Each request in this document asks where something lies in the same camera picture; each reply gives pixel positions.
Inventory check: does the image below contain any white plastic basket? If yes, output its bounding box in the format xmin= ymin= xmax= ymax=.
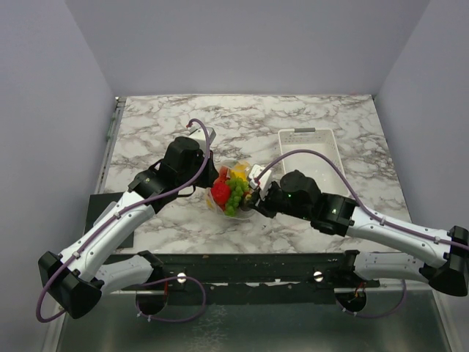
xmin=277 ymin=126 xmax=347 ymax=191

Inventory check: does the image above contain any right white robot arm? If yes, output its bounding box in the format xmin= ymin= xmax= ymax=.
xmin=248 ymin=166 xmax=468 ymax=297

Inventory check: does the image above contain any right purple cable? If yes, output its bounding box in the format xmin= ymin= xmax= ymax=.
xmin=254 ymin=149 xmax=469 ymax=319

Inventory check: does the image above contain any black mounting rail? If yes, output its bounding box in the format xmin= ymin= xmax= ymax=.
xmin=120 ymin=249 xmax=382 ymax=305

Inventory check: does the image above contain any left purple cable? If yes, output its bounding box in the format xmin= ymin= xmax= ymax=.
xmin=38 ymin=119 xmax=213 ymax=323

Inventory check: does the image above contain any metal table edge strip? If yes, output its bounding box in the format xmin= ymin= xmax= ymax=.
xmin=95 ymin=96 xmax=127 ymax=194

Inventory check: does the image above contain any yellow bell pepper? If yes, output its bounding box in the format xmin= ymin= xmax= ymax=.
xmin=230 ymin=161 xmax=251 ymax=181

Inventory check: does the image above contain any green grape bunch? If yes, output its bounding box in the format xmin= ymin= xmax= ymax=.
xmin=224 ymin=178 xmax=249 ymax=216

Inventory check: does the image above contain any purple cable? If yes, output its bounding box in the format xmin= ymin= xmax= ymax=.
xmin=254 ymin=149 xmax=469 ymax=319
xmin=38 ymin=119 xmax=213 ymax=323

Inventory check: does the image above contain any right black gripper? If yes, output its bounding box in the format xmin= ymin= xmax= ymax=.
xmin=246 ymin=182 xmax=311 ymax=221

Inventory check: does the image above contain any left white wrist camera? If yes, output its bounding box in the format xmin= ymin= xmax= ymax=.
xmin=188 ymin=125 xmax=216 ymax=148

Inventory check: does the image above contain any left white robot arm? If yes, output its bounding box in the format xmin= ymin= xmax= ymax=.
xmin=36 ymin=136 xmax=216 ymax=323

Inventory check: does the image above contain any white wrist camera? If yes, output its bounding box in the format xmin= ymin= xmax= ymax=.
xmin=247 ymin=164 xmax=272 ymax=198
xmin=188 ymin=125 xmax=216 ymax=148

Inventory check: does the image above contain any clear zip top bag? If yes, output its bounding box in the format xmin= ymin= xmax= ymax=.
xmin=205 ymin=160 xmax=254 ymax=221

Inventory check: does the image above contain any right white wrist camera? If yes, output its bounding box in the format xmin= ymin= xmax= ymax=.
xmin=247 ymin=164 xmax=272 ymax=198

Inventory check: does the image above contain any red watermelon slice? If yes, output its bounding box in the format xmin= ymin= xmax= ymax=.
xmin=213 ymin=166 xmax=231 ymax=186

